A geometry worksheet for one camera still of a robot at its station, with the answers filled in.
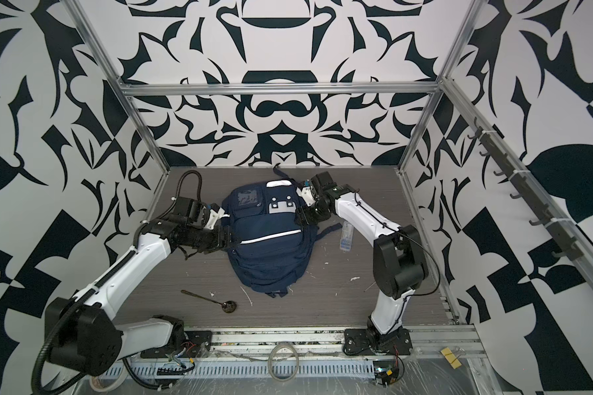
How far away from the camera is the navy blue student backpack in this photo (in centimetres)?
83

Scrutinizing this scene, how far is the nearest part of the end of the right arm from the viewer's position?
0.66 meters

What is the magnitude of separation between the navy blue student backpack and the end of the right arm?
41 millimetres
